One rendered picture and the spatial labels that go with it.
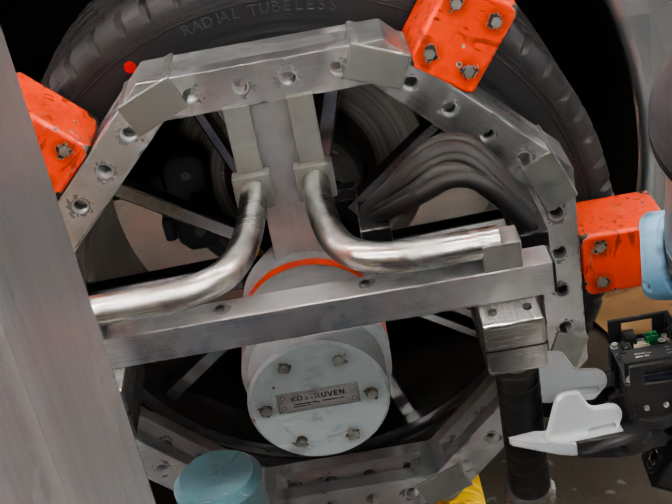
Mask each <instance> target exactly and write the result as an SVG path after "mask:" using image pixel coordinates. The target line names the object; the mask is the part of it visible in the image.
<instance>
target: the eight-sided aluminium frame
mask: <svg viewBox="0 0 672 504"><path fill-rule="evenodd" d="M410 62H411V54H410V51H409V48H408V45H407V42H406V39H405V36H404V33H403V32H402V31H397V30H395V29H393V28H392V27H390V26H389V25H387V24H386V23H384V22H383V21H381V20H380V19H377V18H376V19H370V20H365V21H359V22H353V21H346V23H345V24H343V25H337V26H332V27H326V28H321V29H315V30H310V31H304V32H299V33H293V34H288V35H282V36H277V37H271V38H266V39H260V40H255V41H249V42H244V43H238V44H233V45H227V46H222V47H216V48H211V49H205V50H200V51H194V52H189V53H183V54H178V55H173V54H172V53H169V54H168V55H166V56H164V57H161V58H156V59H150V60H145V61H142V62H140V64H139V65H138V67H137V68H136V70H135V71H134V73H133V75H132V76H131V78H130V79H129V80H127V81H126V82H124V85H123V88H122V91H121V93H120V94H119V96H118V97H117V99H116V100H115V102H114V104H113V105H112V107H111V108H110V110H109V111H108V113H107V114H106V116H105V117H104V119H103V120H102V122H101V123H100V125H99V126H98V128H97V131H96V134H95V137H94V140H93V143H92V147H91V150H90V152H89V154H88V155H87V157H86V159H85V160H84V162H83V163H82V165H81V166H80V168H79V169H78V171H77V172H76V174H75V175H74V177H73V178H72V180H71V181H70V183H69V184H68V186H67V187H66V189H65V190H64V192H63V193H62V195H61V196H60V198H59V200H58V204H59V207H60V210H61V213H62V216H63V219H64V222H65V226H66V229H67V232H68V235H69V238H70V241H71V244H72V247H73V250H74V253H75V252H76V250H77V249H78V247H79V246H80V244H81V243H82V241H83V240H84V239H85V237H86V236H87V234H88V233H89V231H90V230H91V228H92V227H93V225H94V224H95V222H96V221H97V219H98V218H99V216H100V215H101V214H102V212H103V211H104V209H105V208H106V206H107V205H108V203H109V202H110V200H111V199H112V197H113V196H114V194H115V193H116V192H117V190H118V189H119V187H120V186H121V184H122V183H123V181H124V180H125V178H126V177H127V175H128V174H129V172H130V171H131V169H132V168H133V167H134V165H135V164H136V162H137V161H138V159H139V158H140V156H141V155H142V153H143V152H144V150H145V149H146V147H147V146H148V145H149V143H150V142H151V140H152V139H153V137H154V136H155V134H156V133H157V131H158V130H159V128H160V127H161V125H162V124H163V122H164V121H168V120H173V119H179V118H184V117H190V116H195V115H201V114H206V113H212V112H218V111H222V109H223V107H225V106H231V105H236V104H242V103H249V106H251V105H256V104H262V103H268V102H273V101H279V100H284V99H286V96H287V95H292V94H297V93H303V92H309V91H312V94H317V93H323V92H329V91H334V90H340V89H345V88H351V87H356V86H362V85H367V84H373V85H375V86H376V87H378V88H379V89H381V90H382V91H384V92H385V93H387V94H388V95H390V96H391V97H393V98H394V99H396V100H397V101H399V102H400V103H402V104H404V105H405V106H407V107H408V108H410V109H411V110H413V111H414V112H416V113H417V114H419V115H420V116H422V117H423V118H425V119H426V120H428V121H429V122H431V123H432V124H434V125H435V126H437V127H438V128H440V129H441V130H443V131H445V132H461V133H466V134H468V135H471V136H473V137H474V138H476V139H478V140H479V141H481V142H482V143H483V144H484V145H486V146H487V147H488V148H489V149H490V150H491V151H492V152H493V153H494V154H495V155H496V156H497V157H498V158H499V159H500V161H501V162H502V163H503V164H504V165H505V166H506V168H507V169H508V170H509V171H510V173H511V174H512V175H513V176H514V178H516V179H517V180H519V181H520V182H522V183H523V185H528V186H529V188H530V190H531V193H532V195H533V197H534V199H535V201H536V204H537V206H538V208H539V210H540V212H541V215H542V217H543V219H544V221H545V223H546V226H547V228H548V230H549V235H550V247H551V248H550V251H551V254H552V256H553V258H554V261H555V265H556V277H557V288H558V291H556V292H554V293H551V294H545V295H539V296H536V297H537V300H538V303H539V305H540V308H541V310H542V313H543V315H544V318H545V327H546V338H547V340H548V344H547V348H548V351H560V352H562V353H564V354H565V356H566V357H567V359H568V360H569V361H570V363H571V364H572V365H573V366H574V367H575V368H580V367H581V366H582V364H583V363H584V362H585V361H586V360H587V358H588V356H587V341H588V335H587V333H586V329H585V316H584V303H583V289H582V276H581V263H580V250H579V236H578V223H577V210H576V196H577V195H578V193H577V191H576V189H575V183H574V170H573V167H572V165H571V163H570V161H569V159H568V157H567V156H566V154H565V152H564V150H563V148H562V146H561V145H560V143H559V141H557V140H556V139H554V138H553V137H551V136H550V135H549V134H547V133H546V132H544V131H543V130H542V129H541V127H540V125H534V124H532V123H531V122H529V121H528V120H527V119H525V118H524V117H522V116H521V115H519V114H518V113H516V112H515V111H513V110H512V109H510V108H509V107H508V106H506V105H505V104H503V103H502V102H500V101H499V100H497V99H496V98H494V97H493V96H491V95H490V94H488V93H487V92H486V91H484V90H483V89H481V88H480V87H478V86H477V87H476V89H475V90H474V92H473V93H467V92H465V91H462V90H460V89H458V88H456V87H454V86H453V85H451V84H449V83H447V82H445V81H443V80H441V79H440V78H438V77H436V76H433V75H431V74H429V73H426V72H424V71H422V70H420V69H417V68H415V67H413V66H411V65H410ZM286 72H292V74H293V76H292V77H291V78H285V77H283V76H282V75H281V74H282V73H286ZM241 80H243V81H244V82H245V83H246V84H245V85H244V86H242V87H239V85H240V81H241ZM135 439H136V444H137V445H138V448H139V452H140V455H141V458H142V461H143V464H144V467H145V470H146V473H147V476H148V479H149V480H152V481H154V482H156V483H158V484H160V485H162V486H164V487H166V488H168V489H170V490H172V491H173V487H174V483H175V480H176V478H177V477H178V475H179V474H180V472H181V471H182V470H183V469H184V468H185V467H186V466H187V465H188V464H189V463H190V462H192V461H193V460H194V459H196V458H198V457H199V456H201V455H203V454H206V453H209V452H212V451H216V450H225V449H226V448H224V447H222V446H220V445H218V444H216V443H214V442H212V441H210V440H208V439H206V438H204V437H202V436H200V435H198V434H196V433H194V432H192V431H190V430H188V429H187V428H185V427H183V426H181V425H179V424H177V423H175V422H173V421H171V420H169V419H167V418H165V417H163V416H161V415H159V414H157V413H155V412H153V411H151V410H149V409H147V408H145V407H143V406H141V408H140V415H139V422H138V428H137V434H136V436H135ZM503 448H504V441H503V433H502V424H501V417H500V409H499V401H498V393H497V383H496V377H495V375H494V376H492V375H490V374H489V375H488V376H487V377H486V379H485V380H484V381H483V382H482V383H481V384H480V385H479V386H478V387H477V388H476V390H475V391H474V392H473V393H472V394H471V395H470V396H469V397H468V398H467V399H466V400H465V402H464V403H463V404H462V405H461V406H460V407H459V408H458V409H457V410H456V411H455V413H454V414H453V415H452V416H451V417H450V418H449V419H448V420H447V421H446V422H445V424H444V425H443V426H442V427H441V428H440V429H439V430H438V431H437V432H436V433H435V434H434V436H433V437H432V438H430V439H428V440H426V441H421V442H415V443H409V444H404V445H398V446H392V447H386V448H380V449H374V450H368V451H362V452H356V453H350V454H344V455H338V456H333V457H327V458H321V459H315V460H309V461H303V462H297V463H291V464H285V465H279V466H273V467H262V472H263V483H264V486H265V489H266V492H267V495H268V498H269V501H270V504H426V503H428V504H435V503H437V502H439V501H444V500H450V499H454V498H456V497H457V496H458V495H459V494H460V493H461V492H462V491H463V490H464V489H465V488H467V487H469V486H471V485H472V484H473V481H472V480H473V479H474V478H475V477H476V476H477V475H478V474H479V473H480V472H481V471H482V470H483V469H484V468H485V466H486V465H487V464H488V463H489V462H490V461H491V460H492V459H493V458H494V457H495V456H496V455H497V454H498V453H499V452H500V451H501V450H502V449H503ZM226 450H228V449H226Z"/></svg>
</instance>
